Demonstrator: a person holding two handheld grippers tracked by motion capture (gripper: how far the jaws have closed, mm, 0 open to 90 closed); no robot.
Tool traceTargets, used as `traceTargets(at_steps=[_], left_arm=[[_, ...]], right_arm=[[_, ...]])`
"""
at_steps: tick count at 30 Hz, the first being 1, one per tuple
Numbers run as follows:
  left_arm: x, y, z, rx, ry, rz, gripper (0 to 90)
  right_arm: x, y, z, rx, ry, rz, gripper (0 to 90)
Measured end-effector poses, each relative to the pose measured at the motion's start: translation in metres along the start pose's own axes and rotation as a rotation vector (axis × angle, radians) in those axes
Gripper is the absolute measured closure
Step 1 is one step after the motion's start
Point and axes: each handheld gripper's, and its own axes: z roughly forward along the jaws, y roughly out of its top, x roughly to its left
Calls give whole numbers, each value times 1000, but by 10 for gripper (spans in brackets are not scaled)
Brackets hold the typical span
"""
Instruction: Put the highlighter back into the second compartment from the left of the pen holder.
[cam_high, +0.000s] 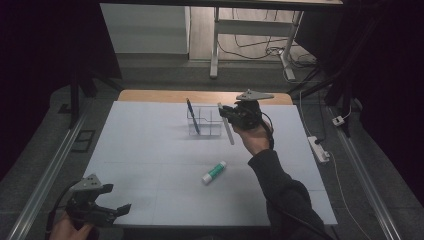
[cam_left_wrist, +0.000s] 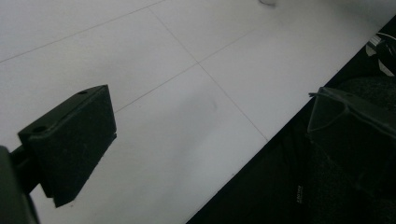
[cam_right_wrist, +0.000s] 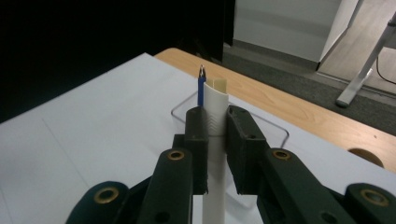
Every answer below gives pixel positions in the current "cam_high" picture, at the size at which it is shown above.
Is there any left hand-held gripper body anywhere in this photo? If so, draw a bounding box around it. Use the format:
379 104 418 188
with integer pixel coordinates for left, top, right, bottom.
64 173 117 230

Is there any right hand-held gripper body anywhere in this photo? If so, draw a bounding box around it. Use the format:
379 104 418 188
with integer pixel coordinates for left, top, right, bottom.
229 88 275 131

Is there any clear acrylic pen organizer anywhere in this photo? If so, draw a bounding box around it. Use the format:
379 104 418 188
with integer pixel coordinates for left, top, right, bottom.
186 105 224 138

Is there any blue pen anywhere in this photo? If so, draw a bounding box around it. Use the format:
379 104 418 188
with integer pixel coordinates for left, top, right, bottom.
185 97 202 136

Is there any person's right hand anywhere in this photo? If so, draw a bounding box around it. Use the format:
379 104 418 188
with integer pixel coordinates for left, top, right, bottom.
231 120 275 157

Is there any person's left hand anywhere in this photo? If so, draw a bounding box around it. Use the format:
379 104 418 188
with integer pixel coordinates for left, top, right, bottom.
48 212 97 240

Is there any white table cover sheet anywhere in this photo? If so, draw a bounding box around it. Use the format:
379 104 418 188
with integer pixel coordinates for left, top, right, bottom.
82 100 338 228

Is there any green white glue stick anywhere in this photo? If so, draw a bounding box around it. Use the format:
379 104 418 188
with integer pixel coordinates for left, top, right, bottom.
201 160 228 185

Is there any wooden table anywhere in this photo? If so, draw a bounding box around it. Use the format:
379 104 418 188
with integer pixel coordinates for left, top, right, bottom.
117 89 294 106

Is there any white power strip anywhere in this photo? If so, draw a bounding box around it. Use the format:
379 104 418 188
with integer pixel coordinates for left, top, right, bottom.
307 135 331 164

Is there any black stand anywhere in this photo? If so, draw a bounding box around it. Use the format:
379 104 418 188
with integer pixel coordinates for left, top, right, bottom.
287 58 355 138
67 64 123 130

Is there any white cabinet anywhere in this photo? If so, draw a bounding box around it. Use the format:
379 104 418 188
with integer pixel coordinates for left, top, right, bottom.
99 3 192 55

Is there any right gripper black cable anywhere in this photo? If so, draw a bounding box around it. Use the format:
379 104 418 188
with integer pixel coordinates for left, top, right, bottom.
259 111 335 240

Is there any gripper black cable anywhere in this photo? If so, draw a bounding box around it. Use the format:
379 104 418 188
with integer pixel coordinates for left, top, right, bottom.
259 111 335 240
44 180 82 240

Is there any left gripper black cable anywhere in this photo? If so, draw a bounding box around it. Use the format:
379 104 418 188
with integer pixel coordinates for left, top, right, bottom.
44 180 82 240

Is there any aluminium rail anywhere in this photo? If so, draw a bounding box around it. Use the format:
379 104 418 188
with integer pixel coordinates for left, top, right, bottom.
328 105 403 240
6 108 88 240

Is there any black floor frame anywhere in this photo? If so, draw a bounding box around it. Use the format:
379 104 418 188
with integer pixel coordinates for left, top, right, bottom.
71 129 97 154

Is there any floor cable bundle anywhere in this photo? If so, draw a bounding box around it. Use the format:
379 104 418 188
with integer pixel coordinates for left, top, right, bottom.
218 9 318 69

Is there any white desk frame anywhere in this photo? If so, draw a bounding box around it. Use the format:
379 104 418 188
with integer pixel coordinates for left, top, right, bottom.
209 6 306 81

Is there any white power strip cable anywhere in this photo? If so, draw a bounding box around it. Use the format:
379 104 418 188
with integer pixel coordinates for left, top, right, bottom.
326 151 373 240

